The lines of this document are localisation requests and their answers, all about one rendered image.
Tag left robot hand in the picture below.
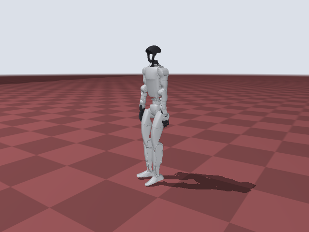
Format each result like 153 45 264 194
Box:
161 111 169 127

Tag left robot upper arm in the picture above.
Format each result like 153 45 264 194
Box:
158 68 169 96

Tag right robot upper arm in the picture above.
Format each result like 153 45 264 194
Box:
140 67 147 93

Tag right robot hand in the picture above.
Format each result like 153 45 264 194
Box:
139 105 145 121

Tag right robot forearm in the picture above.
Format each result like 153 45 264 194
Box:
139 91 147 108

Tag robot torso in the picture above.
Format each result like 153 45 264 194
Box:
145 63 164 116

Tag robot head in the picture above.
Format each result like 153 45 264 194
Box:
145 45 161 67

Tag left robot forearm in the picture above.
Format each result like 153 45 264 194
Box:
159 90 168 115

